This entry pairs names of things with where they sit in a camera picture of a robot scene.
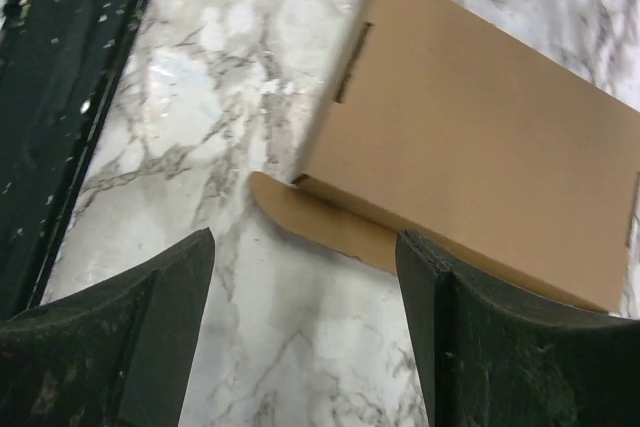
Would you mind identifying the brown cardboard box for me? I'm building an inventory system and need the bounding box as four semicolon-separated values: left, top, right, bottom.
248;0;639;313

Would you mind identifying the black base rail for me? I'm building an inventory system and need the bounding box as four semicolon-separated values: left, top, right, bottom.
1;0;149;319

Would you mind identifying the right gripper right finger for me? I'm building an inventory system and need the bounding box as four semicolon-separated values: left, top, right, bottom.
395;231;639;426

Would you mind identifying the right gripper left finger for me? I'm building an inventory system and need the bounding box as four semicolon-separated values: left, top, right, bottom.
1;229;215;426

